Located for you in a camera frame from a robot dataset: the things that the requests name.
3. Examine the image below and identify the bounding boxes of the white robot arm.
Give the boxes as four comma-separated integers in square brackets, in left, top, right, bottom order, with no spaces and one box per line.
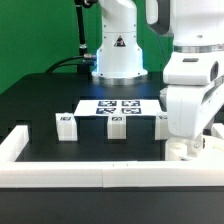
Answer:
[92,0,224,139]

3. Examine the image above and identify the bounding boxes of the white U-shaped fence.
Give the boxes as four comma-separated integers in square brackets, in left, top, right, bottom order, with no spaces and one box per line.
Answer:
[0,125,224,188]

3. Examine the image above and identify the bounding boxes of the white marker sheet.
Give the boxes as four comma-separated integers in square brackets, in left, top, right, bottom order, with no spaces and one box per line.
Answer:
[74,99,162,116]

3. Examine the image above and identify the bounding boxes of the black cable with connector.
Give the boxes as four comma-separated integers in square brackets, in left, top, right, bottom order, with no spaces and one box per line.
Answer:
[45,53,98,75]

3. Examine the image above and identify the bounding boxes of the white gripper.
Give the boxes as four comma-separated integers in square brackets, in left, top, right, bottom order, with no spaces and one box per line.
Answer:
[163,52,224,149]

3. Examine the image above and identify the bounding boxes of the white round stool seat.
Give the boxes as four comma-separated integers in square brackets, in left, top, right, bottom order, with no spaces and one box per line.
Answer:
[165,123,224,162]

